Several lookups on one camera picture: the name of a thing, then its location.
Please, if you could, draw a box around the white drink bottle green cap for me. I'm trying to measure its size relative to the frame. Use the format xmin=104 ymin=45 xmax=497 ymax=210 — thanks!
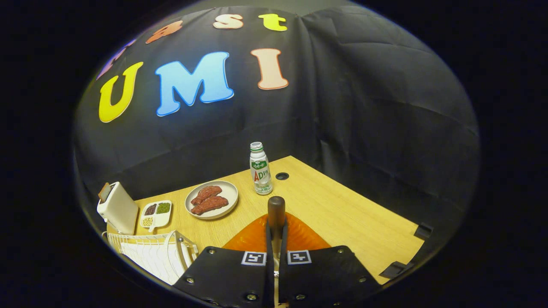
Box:
xmin=250 ymin=142 xmax=274 ymax=195

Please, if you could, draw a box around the white toaster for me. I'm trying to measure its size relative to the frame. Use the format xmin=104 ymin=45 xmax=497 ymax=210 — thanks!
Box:
xmin=97 ymin=181 xmax=140 ymax=235

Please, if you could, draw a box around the white divided bean tray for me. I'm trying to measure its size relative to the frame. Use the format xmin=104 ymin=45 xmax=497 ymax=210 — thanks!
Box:
xmin=140 ymin=200 xmax=173 ymax=233

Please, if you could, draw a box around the black table clamp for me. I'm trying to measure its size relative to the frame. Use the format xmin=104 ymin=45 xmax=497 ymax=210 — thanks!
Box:
xmin=379 ymin=261 xmax=415 ymax=279
xmin=414 ymin=223 xmax=434 ymax=240

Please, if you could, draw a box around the black backdrop cloth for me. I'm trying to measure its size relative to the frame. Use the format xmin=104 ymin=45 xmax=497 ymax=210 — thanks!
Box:
xmin=72 ymin=4 xmax=480 ymax=257

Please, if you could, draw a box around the white wire dish rack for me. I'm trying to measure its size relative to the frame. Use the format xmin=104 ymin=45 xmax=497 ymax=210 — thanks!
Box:
xmin=102 ymin=230 xmax=200 ymax=286

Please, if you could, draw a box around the red meat piece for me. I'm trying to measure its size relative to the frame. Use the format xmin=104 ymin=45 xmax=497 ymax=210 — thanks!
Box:
xmin=191 ymin=196 xmax=229 ymax=216
xmin=191 ymin=185 xmax=223 ymax=206

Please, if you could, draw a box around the wooden handled spoon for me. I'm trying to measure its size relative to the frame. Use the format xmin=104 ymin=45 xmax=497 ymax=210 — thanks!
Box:
xmin=268 ymin=196 xmax=286 ymax=308

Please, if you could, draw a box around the beige plate with meat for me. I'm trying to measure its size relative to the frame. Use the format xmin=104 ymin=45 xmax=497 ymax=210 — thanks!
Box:
xmin=185 ymin=180 xmax=239 ymax=220

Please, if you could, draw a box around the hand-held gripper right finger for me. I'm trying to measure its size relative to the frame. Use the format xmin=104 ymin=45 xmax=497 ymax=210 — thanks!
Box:
xmin=278 ymin=212 xmax=381 ymax=308

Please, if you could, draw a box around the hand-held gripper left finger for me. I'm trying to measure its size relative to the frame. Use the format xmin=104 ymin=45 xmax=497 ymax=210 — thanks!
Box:
xmin=173 ymin=212 xmax=274 ymax=308

